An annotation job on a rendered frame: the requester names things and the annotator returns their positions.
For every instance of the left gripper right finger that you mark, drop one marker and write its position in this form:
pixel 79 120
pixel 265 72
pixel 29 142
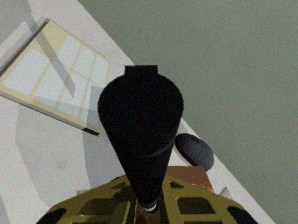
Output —
pixel 196 205

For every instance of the black computer mouse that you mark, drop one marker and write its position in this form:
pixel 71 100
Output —
pixel 194 150

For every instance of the brown wooden block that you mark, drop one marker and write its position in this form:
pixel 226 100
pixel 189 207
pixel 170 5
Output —
pixel 195 175

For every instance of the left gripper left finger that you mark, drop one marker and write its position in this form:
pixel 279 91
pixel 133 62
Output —
pixel 96 205

